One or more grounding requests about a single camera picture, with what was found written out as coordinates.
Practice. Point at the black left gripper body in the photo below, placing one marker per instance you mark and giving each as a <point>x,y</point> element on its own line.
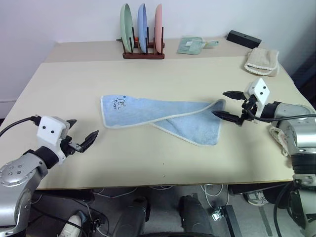
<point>68,145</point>

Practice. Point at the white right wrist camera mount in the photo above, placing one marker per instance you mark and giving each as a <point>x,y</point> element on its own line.
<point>259,91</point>

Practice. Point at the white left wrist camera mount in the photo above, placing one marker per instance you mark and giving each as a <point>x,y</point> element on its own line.
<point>50,128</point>

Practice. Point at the black metal table foot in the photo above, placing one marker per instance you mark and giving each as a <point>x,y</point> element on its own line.
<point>225,219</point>

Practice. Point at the dark brown wooden plate rack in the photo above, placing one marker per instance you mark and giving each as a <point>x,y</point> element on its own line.
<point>143,55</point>

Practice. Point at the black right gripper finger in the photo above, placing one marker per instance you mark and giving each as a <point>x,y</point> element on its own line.
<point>225,115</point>
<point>234,94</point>

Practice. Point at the folded beige towel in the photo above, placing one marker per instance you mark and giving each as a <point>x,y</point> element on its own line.
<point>261,60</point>

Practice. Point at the long black box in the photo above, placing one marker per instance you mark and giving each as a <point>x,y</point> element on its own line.
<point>243,39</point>

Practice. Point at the grey sneaker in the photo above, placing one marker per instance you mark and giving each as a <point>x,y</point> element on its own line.
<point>255,198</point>

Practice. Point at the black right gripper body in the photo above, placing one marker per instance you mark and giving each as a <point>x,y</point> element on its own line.
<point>248,108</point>

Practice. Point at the blue plate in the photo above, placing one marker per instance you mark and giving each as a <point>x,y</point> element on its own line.
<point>142,27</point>

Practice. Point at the white shoe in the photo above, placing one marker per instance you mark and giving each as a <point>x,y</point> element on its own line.
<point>70,225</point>

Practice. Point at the dark rounded shape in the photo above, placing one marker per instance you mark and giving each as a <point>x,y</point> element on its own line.
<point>193,214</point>
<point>133,217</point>

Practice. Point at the crumpled beige towel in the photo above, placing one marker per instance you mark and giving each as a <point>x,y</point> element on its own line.
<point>279,138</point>

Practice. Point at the light blue towel with writing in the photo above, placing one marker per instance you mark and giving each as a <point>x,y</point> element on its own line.
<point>172,111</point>

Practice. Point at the pink plate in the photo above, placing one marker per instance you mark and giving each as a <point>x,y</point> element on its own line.
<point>158,27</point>

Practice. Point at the green cloth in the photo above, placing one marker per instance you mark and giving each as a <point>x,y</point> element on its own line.
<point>188,45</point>

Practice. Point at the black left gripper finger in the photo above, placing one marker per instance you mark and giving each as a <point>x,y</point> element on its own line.
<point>89,139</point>
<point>71,123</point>

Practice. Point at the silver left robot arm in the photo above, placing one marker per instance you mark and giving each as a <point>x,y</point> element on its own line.
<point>17,177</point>

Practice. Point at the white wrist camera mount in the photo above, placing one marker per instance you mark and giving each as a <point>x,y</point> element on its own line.
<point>259,91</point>
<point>50,128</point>

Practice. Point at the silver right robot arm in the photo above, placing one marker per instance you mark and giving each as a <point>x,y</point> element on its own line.
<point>296,130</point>

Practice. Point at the green plate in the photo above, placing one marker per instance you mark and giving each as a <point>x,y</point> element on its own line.
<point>126,27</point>

